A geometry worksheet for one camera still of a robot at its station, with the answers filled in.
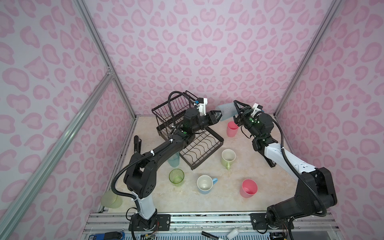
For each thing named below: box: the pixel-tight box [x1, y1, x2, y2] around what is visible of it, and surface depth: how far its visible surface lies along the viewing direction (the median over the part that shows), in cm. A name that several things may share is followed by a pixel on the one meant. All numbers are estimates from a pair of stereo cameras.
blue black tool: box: [88, 231, 125, 240], surface depth 68 cm
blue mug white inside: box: [196, 174, 219, 195], surface depth 80 cm
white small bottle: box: [227, 228, 239, 240], surface depth 69 cm
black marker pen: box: [201, 231, 219, 240], surface depth 71 cm
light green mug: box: [221, 148, 237, 171], surface depth 90 cm
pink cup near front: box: [239, 178, 258, 199], surface depth 83 cm
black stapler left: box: [133, 135, 142, 154], surface depth 102 cm
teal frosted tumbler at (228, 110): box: [215, 102, 238, 122], surface depth 73 cm
